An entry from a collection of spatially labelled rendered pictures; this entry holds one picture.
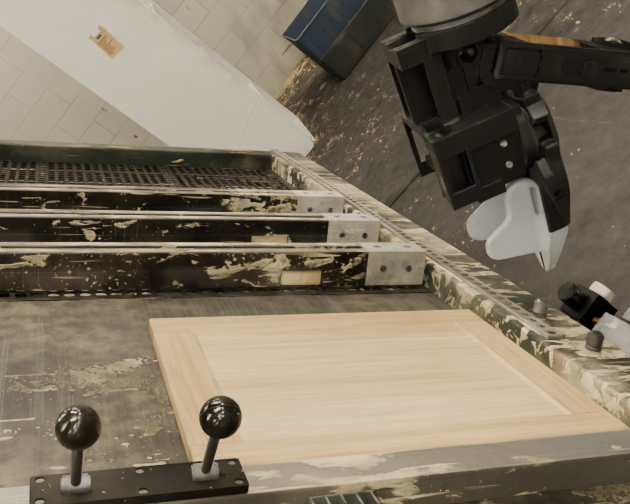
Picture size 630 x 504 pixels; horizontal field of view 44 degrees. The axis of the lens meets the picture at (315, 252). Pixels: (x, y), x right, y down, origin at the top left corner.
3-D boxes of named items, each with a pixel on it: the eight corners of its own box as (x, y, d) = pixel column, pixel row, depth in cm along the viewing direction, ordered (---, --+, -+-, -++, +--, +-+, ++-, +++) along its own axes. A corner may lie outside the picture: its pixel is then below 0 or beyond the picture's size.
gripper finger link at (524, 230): (492, 292, 59) (460, 190, 55) (562, 260, 59) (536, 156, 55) (510, 312, 56) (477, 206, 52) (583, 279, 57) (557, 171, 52)
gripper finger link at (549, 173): (526, 217, 57) (498, 112, 53) (548, 207, 57) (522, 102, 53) (557, 243, 53) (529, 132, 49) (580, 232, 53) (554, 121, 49)
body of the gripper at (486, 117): (421, 182, 58) (370, 31, 53) (525, 136, 58) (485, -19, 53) (458, 221, 52) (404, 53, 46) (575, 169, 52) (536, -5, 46)
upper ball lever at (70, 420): (97, 509, 71) (104, 434, 62) (53, 513, 70) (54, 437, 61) (95, 471, 74) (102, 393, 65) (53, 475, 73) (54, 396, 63)
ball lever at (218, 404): (224, 495, 75) (249, 423, 66) (185, 499, 74) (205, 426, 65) (219, 460, 78) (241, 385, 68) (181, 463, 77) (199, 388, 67)
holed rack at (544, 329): (563, 338, 120) (564, 334, 120) (547, 339, 119) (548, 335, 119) (278, 151, 269) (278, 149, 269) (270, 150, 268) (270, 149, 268)
